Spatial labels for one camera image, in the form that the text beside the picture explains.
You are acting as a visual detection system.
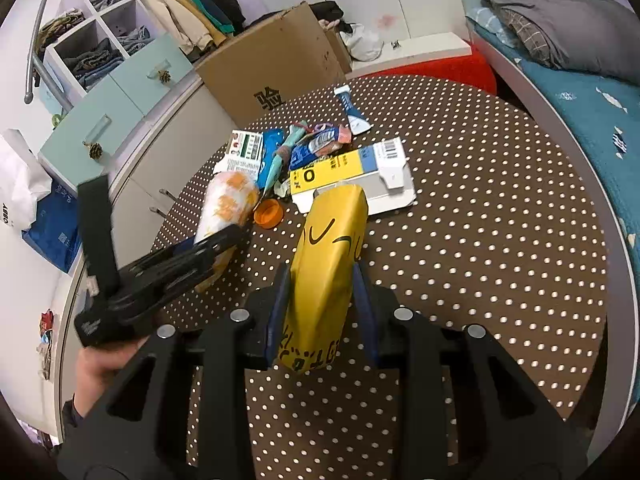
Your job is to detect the red covered bench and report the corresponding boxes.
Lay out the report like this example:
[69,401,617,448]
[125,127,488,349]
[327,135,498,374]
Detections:
[345,32,498,96]

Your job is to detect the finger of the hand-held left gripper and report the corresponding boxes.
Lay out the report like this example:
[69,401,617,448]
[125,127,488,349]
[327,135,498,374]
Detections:
[149,259,224,307]
[121,224,249,282]

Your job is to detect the bed with teal blanket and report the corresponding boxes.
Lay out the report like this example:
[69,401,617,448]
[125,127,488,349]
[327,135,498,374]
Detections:
[462,15,640,271]

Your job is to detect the cardboard box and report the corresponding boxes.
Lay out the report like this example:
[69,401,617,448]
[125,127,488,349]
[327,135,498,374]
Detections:
[194,1,353,128]

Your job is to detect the folded olive clothes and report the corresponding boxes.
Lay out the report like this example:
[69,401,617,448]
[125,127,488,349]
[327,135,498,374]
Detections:
[40,10,83,46]

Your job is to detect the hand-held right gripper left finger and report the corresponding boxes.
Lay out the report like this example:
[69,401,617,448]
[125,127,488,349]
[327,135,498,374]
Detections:
[56,262,292,480]

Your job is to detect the teal garment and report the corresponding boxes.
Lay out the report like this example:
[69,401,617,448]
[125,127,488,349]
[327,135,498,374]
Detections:
[165,0,236,36]

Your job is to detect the teal drawer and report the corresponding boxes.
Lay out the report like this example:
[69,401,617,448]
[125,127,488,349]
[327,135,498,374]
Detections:
[110,34,195,121]
[40,80,151,181]

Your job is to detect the white cubby shelf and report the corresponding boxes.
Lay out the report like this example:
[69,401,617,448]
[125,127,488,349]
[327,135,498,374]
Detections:
[42,0,161,91]

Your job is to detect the white cabinet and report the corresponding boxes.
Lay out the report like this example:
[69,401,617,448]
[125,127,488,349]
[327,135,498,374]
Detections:
[52,72,246,441]

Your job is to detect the blue white tube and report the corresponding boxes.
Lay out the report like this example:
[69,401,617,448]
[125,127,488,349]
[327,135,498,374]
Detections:
[334,86,370,136]

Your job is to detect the black clothing heap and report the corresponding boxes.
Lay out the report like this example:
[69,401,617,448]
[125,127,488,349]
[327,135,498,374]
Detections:
[307,2,346,23]

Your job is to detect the blue shopping bag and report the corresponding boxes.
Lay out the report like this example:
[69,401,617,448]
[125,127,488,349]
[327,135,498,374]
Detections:
[21,180,83,273]

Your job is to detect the yellow paper package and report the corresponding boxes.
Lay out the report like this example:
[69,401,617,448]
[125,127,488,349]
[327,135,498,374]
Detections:
[274,183,370,375]

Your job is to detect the person's left hand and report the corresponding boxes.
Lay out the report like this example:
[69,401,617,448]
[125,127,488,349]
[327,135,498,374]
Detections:
[77,337,151,401]

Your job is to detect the white bed frame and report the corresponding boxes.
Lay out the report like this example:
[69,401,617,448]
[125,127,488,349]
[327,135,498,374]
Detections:
[467,27,638,466]

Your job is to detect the orange bottle cap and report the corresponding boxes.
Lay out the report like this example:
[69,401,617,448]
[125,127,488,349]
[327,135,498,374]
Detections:
[253,199,285,230]

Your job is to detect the yellow white carton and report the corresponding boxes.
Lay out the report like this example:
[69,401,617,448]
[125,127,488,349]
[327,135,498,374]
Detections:
[289,137,417,217]

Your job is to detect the curved silver pole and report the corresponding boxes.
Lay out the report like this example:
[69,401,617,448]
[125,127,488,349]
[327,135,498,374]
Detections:
[24,0,71,106]

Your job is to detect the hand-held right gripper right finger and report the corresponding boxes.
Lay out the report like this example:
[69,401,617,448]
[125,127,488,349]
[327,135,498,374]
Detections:
[350,260,588,480]

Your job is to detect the brown polka dot tablecloth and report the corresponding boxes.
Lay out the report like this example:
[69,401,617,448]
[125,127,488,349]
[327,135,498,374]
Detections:
[150,74,608,480]

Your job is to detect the folded dark clothes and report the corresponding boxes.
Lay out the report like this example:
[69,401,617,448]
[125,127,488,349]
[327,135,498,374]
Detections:
[62,37,123,88]

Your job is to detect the checked grey pillow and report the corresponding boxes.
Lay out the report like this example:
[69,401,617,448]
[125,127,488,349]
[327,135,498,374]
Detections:
[500,7,557,68]

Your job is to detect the white orange printed wrapper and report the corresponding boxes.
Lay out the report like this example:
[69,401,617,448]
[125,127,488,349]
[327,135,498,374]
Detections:
[194,170,262,295]

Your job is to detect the white green medicine box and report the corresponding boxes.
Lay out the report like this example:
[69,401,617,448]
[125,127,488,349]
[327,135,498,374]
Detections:
[214,130,266,183]

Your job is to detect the cream jacket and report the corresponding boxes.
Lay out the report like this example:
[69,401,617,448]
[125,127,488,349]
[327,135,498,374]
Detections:
[134,0,211,56]

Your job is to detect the white crumpled cloth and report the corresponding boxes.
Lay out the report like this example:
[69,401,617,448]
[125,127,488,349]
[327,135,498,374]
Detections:
[345,22,385,61]

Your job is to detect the grey quilt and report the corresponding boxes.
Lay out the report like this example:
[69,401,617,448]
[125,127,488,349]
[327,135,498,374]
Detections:
[479,0,640,88]

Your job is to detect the folded grey jeans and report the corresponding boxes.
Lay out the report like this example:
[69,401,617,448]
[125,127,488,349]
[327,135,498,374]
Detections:
[120,25,151,56]

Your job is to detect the small blue packet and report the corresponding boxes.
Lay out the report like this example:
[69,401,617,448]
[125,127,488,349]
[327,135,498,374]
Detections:
[262,129,289,162]

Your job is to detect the blue pink snack wrapper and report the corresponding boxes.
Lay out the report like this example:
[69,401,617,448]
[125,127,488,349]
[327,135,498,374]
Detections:
[290,122,353,171]

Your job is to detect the light blue striped pillow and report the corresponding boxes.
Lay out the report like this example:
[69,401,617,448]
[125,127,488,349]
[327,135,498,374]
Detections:
[467,7,516,51]

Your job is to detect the white plastic bag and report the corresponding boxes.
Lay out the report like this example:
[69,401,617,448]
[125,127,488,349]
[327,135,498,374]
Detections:
[0,129,53,228]

